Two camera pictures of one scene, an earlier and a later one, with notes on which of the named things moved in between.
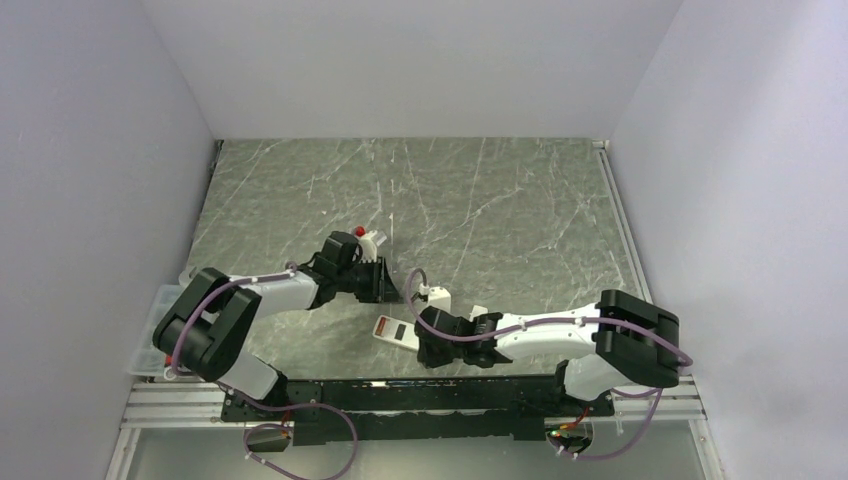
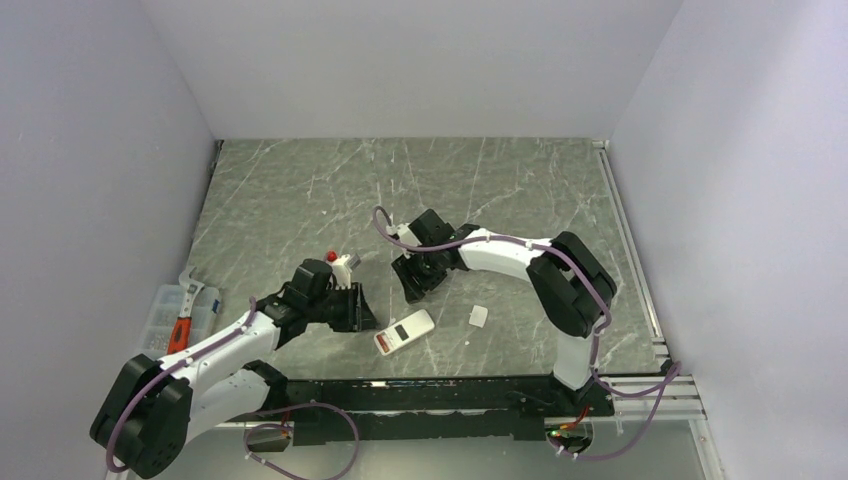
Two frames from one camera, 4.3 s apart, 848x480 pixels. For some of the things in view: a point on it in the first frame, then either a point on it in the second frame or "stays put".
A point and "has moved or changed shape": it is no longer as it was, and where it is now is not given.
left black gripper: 382,287 → 358,315
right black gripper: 430,358 → 405,269
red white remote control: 397,332 has moved or changed shape
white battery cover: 477,311 stays put
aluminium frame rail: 682,402 stays put
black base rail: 440,410 stays put
